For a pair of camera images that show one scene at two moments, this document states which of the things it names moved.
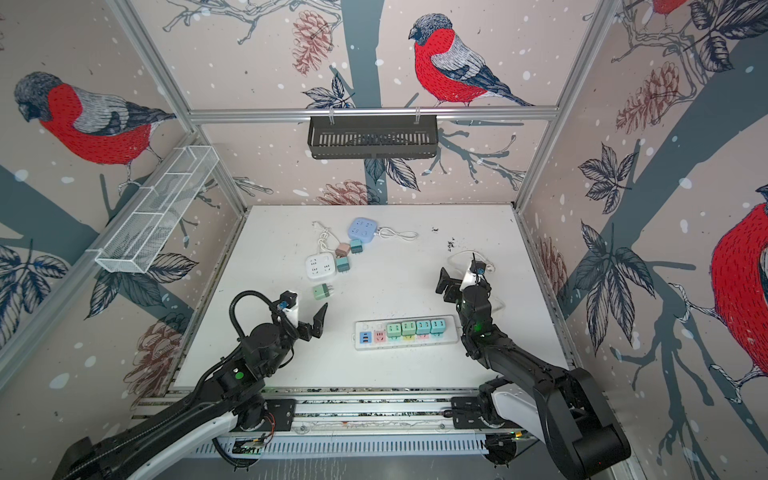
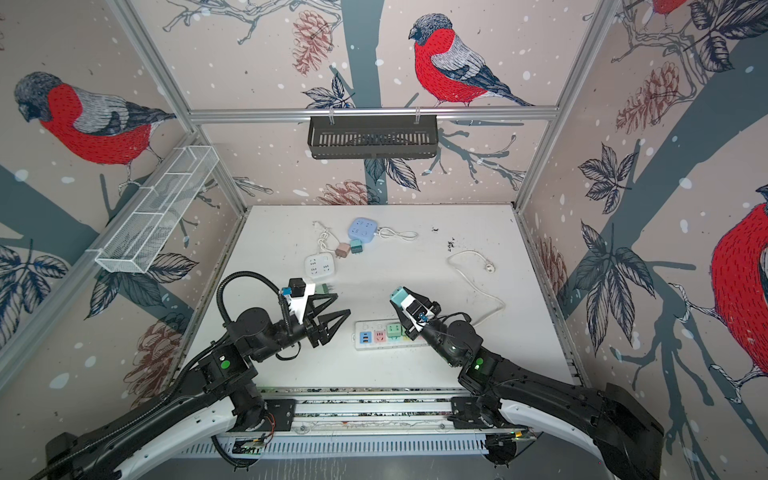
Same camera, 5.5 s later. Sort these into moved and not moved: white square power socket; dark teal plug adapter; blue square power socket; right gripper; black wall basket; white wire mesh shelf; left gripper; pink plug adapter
Moved: right gripper; left gripper
Not moved: white wire mesh shelf; dark teal plug adapter; black wall basket; pink plug adapter; white square power socket; blue square power socket
